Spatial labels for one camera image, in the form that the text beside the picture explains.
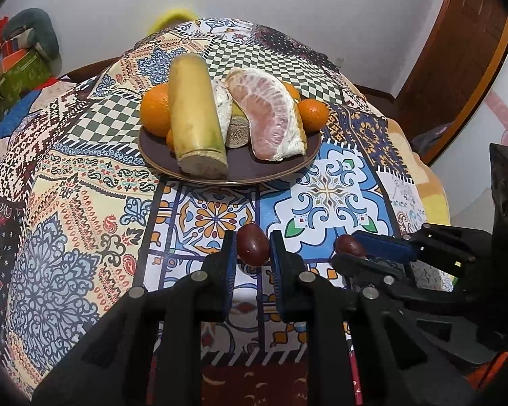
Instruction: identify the orange with sticker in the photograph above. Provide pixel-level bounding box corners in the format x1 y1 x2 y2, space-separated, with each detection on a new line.
281 81 302 103

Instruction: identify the pomelo slice with pink flesh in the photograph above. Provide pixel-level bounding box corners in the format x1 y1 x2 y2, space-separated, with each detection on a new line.
224 67 309 162

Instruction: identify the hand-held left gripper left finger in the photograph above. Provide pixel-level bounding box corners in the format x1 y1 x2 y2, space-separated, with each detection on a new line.
31 229 238 406

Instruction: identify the yellow fuzzy cushion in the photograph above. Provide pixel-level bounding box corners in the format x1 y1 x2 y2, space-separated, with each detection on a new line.
146 6 197 35

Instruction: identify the long sugarcane piece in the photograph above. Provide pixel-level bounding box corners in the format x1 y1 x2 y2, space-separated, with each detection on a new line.
168 53 230 179

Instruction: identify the grey cloth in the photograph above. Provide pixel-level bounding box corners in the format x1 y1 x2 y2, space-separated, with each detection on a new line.
410 122 453 161

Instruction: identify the wooden door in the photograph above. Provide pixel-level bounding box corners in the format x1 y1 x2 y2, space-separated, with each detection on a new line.
391 0 508 165

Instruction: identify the blue cloth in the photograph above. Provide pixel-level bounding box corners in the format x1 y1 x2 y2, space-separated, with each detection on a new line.
0 87 68 136

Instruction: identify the orange box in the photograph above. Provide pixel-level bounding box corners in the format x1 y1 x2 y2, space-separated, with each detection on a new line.
0 48 30 68

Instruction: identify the brown plate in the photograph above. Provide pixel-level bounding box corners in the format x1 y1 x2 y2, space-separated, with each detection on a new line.
137 125 322 187

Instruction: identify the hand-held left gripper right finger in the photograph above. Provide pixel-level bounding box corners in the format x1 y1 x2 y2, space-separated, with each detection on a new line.
269 229 477 406

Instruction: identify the plain large orange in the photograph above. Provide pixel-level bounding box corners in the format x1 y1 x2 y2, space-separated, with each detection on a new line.
141 83 172 137

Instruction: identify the patchwork patterned tablecloth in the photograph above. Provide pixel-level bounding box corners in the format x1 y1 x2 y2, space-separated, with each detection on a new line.
0 17 426 406

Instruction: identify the medium orange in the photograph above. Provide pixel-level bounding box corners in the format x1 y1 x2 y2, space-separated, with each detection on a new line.
298 98 330 132

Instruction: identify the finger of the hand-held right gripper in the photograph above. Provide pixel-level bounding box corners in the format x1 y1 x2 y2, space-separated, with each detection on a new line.
331 253 508 364
351 223 494 292

